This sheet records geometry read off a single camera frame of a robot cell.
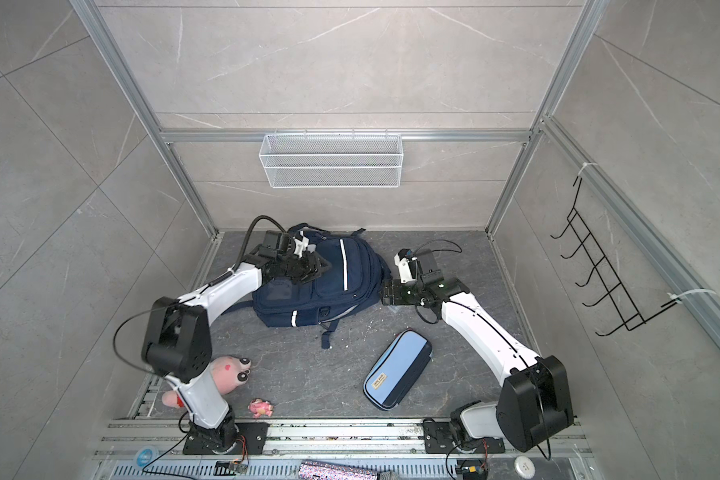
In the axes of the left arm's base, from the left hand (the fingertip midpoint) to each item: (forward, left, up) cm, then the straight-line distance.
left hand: (328, 263), depth 89 cm
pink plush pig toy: (-28, +27, -10) cm, 40 cm away
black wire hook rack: (-24, -67, +15) cm, 73 cm away
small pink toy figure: (-36, +18, -14) cm, 43 cm away
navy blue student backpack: (+1, -8, -6) cm, 11 cm away
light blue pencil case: (-29, -19, -13) cm, 37 cm away
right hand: (-10, -18, 0) cm, 21 cm away
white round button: (-52, -47, -14) cm, 71 cm away
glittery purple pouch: (-50, +3, -13) cm, 52 cm away
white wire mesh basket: (+35, -1, +13) cm, 37 cm away
